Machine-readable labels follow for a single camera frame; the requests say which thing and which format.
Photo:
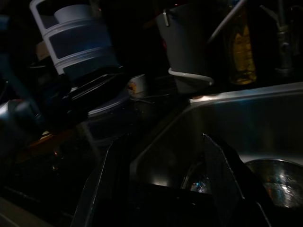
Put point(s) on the grey utensil holder pot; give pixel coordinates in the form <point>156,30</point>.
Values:
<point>184,47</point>

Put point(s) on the small white printed box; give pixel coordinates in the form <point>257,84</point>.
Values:
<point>138,86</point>

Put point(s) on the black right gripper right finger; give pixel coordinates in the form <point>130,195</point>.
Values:
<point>225,179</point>

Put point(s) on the stainless steel bowl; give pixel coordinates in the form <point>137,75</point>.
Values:
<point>279,182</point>

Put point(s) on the black flat pan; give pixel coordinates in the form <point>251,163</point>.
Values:
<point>97,89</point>

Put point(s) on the stainless steel sink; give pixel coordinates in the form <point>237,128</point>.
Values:
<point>236,113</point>

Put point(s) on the yellow cooking oil bottle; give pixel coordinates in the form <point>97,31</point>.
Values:
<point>242,54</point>

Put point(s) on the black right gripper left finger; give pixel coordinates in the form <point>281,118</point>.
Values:
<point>101,189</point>

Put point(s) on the chrome kitchen faucet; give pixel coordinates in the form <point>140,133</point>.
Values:
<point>282,47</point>

